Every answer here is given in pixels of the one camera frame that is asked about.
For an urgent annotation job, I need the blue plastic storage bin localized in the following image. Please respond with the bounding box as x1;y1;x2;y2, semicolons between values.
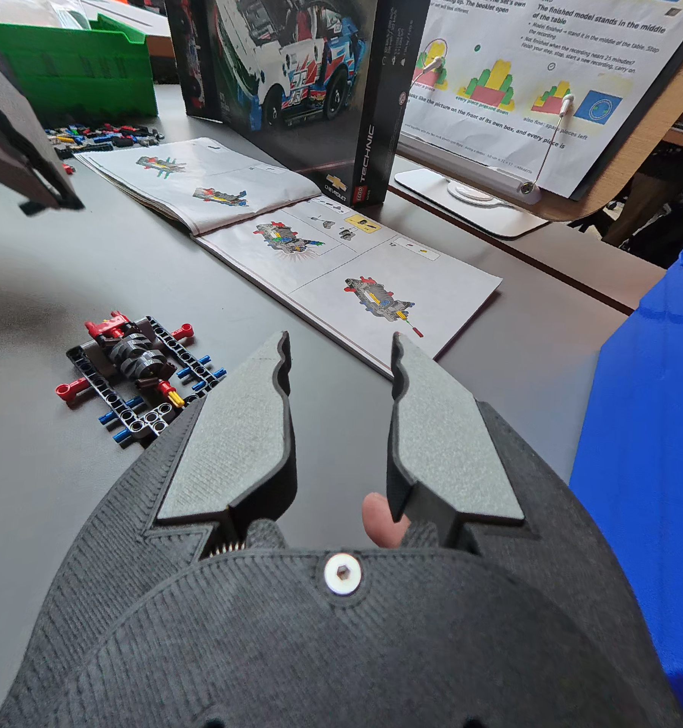
569;236;683;712

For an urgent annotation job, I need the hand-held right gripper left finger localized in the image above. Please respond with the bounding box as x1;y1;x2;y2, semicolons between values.
156;331;298;524

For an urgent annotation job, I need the person's right hand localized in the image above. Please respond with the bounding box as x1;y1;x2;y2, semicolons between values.
361;491;412;549

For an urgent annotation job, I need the grey T-shaped lego beam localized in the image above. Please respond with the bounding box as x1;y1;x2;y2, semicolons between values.
128;403;175;438

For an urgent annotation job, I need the lego instruction booklet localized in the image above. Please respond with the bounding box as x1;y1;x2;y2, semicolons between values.
74;136;503;381

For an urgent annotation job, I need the pile of lego pieces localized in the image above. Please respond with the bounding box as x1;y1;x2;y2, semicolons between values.
44;122;166;174

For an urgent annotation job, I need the lego engine frame assembly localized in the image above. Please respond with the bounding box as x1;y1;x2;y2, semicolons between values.
56;310;228;447

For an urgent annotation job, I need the wooden storage shelf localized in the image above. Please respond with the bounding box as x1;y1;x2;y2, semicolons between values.
603;125;683;268

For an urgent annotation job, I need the black lego set box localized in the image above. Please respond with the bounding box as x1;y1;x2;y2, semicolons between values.
164;0;430;207

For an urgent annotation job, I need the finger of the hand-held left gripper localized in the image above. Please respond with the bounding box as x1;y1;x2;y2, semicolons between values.
0;107;65;217
0;48;87;209

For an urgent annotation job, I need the wooden sign backing board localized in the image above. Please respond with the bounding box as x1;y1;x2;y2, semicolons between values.
546;40;683;223

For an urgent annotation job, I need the green plastic bin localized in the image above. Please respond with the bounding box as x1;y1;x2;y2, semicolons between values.
0;13;159;129

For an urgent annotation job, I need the paper sign in acrylic holder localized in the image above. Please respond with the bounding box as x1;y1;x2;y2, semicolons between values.
398;0;683;200

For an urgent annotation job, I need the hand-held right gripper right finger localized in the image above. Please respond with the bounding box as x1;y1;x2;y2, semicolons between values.
387;331;526;548

